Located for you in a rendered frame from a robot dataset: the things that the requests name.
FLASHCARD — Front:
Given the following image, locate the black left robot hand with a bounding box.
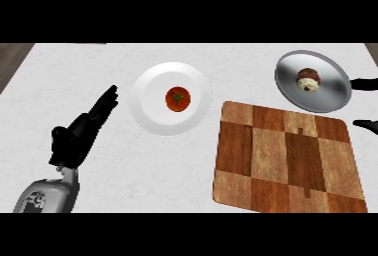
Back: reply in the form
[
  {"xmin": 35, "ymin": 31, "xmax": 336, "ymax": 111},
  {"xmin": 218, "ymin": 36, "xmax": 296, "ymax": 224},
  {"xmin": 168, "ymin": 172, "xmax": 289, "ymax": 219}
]
[{"xmin": 47, "ymin": 84, "xmax": 119, "ymax": 170}]

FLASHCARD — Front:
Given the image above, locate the white round plate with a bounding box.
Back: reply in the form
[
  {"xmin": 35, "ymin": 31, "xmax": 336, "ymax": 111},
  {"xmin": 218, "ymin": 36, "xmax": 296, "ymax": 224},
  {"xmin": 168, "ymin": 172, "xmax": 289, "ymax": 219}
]
[{"xmin": 128, "ymin": 61, "xmax": 212, "ymax": 137}]

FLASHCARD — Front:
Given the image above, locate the wooden checkered cutting board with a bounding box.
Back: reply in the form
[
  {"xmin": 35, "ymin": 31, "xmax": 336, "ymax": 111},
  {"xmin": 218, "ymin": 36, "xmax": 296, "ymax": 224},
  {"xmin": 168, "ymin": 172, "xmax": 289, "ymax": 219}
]
[{"xmin": 211, "ymin": 100, "xmax": 369, "ymax": 214}]

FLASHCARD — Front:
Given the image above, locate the silver pan with black handle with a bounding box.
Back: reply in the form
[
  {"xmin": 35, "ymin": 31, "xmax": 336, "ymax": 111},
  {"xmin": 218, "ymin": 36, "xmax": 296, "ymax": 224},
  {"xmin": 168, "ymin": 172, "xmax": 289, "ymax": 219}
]
[{"xmin": 273, "ymin": 49, "xmax": 378, "ymax": 114}]

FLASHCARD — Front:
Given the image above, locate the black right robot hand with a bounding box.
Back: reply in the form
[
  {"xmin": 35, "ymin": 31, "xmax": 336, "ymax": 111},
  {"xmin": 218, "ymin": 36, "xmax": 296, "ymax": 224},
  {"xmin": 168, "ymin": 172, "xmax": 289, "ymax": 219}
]
[{"xmin": 351, "ymin": 119, "xmax": 378, "ymax": 136}]

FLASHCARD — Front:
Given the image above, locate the brown cupcake with cream frosting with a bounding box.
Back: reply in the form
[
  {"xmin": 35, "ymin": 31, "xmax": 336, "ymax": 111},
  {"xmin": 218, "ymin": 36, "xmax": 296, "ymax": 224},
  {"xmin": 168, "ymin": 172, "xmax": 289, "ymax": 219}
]
[{"xmin": 293, "ymin": 67, "xmax": 321, "ymax": 93}]

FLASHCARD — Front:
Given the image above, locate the red tomato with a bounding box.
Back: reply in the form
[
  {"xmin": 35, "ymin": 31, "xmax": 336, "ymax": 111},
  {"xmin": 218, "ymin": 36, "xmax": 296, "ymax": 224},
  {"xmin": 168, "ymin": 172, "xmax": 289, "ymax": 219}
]
[{"xmin": 163, "ymin": 86, "xmax": 192, "ymax": 113}]

